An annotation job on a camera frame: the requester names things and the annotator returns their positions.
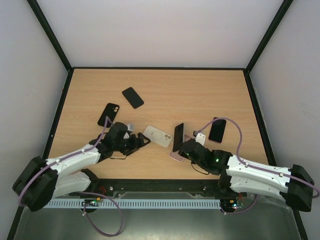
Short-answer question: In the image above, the purple cable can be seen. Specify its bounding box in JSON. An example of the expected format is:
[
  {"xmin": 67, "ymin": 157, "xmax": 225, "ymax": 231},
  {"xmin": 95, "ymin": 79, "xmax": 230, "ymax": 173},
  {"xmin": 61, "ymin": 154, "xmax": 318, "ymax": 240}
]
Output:
[
  {"xmin": 18, "ymin": 116, "xmax": 125, "ymax": 236},
  {"xmin": 194, "ymin": 116, "xmax": 320, "ymax": 215}
]

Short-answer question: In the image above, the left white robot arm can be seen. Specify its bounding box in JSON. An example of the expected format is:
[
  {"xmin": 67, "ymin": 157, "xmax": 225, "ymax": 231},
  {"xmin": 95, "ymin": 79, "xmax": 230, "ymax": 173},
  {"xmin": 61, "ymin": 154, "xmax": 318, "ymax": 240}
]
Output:
[{"xmin": 12, "ymin": 122, "xmax": 151, "ymax": 212}]

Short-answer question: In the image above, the beige phone case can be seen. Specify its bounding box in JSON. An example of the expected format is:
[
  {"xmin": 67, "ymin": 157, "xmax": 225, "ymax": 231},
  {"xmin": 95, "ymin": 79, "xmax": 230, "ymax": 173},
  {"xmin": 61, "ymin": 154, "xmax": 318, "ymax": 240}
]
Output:
[{"xmin": 143, "ymin": 125, "xmax": 173, "ymax": 148}]

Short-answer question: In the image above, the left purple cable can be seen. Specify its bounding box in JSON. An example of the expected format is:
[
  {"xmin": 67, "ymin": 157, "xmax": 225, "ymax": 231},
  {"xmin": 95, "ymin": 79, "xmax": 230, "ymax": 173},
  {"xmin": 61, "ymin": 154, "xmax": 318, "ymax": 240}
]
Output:
[{"xmin": 18, "ymin": 116, "xmax": 125, "ymax": 236}]

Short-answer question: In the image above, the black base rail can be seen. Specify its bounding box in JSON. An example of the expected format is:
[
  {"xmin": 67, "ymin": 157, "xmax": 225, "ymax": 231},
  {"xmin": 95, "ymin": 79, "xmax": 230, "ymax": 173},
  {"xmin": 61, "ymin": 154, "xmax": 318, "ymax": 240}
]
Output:
[{"xmin": 88, "ymin": 178, "xmax": 239, "ymax": 199}]

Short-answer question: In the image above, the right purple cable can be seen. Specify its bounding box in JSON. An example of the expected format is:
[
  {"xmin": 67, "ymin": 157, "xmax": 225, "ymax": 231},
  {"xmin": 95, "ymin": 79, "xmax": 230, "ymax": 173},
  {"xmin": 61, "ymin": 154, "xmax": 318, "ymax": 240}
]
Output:
[{"xmin": 194, "ymin": 116, "xmax": 320, "ymax": 215}]

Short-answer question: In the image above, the black phone face down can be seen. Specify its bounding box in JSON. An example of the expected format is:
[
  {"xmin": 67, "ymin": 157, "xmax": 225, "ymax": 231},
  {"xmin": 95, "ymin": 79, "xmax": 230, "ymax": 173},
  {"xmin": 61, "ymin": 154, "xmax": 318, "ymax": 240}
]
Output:
[{"xmin": 122, "ymin": 87, "xmax": 144, "ymax": 109}]

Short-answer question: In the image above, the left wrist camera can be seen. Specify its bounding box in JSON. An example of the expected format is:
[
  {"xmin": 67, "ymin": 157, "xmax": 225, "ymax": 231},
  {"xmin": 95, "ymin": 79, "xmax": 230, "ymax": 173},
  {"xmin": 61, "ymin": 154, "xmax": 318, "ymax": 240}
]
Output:
[{"xmin": 124, "ymin": 123, "xmax": 134, "ymax": 139}]

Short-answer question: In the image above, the black smartphone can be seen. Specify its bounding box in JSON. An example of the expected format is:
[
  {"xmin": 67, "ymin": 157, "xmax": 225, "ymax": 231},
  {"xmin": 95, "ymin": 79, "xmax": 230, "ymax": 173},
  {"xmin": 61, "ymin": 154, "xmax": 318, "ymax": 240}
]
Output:
[{"xmin": 172, "ymin": 123, "xmax": 185, "ymax": 152}]

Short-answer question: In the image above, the black phone case with cutout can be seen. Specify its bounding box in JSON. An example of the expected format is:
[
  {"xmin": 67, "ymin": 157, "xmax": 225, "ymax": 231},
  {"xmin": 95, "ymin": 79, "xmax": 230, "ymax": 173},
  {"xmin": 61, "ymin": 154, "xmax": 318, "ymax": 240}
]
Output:
[{"xmin": 97, "ymin": 103, "xmax": 120, "ymax": 128}]

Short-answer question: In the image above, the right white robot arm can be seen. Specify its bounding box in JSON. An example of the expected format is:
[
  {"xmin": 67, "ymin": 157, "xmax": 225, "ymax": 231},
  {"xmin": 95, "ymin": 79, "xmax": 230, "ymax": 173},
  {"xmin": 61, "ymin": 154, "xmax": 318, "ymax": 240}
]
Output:
[{"xmin": 179, "ymin": 139, "xmax": 315, "ymax": 212}]

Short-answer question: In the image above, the white slotted cable duct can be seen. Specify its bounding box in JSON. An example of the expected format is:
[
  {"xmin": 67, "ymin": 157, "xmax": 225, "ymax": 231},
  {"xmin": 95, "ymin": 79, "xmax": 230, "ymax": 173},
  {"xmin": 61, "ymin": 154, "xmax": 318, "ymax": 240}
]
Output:
[{"xmin": 45, "ymin": 198, "xmax": 221, "ymax": 210}]

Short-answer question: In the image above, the dark red smartphone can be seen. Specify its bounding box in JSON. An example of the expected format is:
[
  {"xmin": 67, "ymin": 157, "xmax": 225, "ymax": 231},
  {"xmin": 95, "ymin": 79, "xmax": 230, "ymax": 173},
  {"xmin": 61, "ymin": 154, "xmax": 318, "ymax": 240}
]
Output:
[{"xmin": 208, "ymin": 119, "xmax": 227, "ymax": 144}]

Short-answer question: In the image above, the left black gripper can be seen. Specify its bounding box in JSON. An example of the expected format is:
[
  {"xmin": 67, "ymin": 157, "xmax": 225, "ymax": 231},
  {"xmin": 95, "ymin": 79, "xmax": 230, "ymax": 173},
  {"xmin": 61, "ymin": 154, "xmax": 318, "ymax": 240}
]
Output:
[{"xmin": 113, "ymin": 132, "xmax": 151, "ymax": 156}]

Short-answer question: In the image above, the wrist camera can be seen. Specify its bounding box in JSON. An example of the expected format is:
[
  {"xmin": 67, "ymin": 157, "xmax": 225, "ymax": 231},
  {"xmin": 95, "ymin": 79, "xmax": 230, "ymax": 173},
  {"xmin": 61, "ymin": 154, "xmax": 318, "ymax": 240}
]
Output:
[
  {"xmin": 193, "ymin": 131, "xmax": 206, "ymax": 146},
  {"xmin": 124, "ymin": 123, "xmax": 134, "ymax": 139}
]

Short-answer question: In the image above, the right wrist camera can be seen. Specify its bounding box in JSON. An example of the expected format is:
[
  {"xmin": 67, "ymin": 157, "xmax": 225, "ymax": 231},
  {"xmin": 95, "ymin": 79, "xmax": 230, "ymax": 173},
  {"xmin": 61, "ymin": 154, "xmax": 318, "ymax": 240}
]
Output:
[{"xmin": 193, "ymin": 131, "xmax": 206, "ymax": 146}]

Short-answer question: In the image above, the black metal frame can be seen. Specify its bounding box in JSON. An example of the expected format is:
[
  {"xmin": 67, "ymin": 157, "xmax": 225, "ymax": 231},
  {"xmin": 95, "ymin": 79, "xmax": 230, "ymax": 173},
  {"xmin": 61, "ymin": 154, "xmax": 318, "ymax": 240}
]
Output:
[{"xmin": 6, "ymin": 0, "xmax": 309, "ymax": 240}]

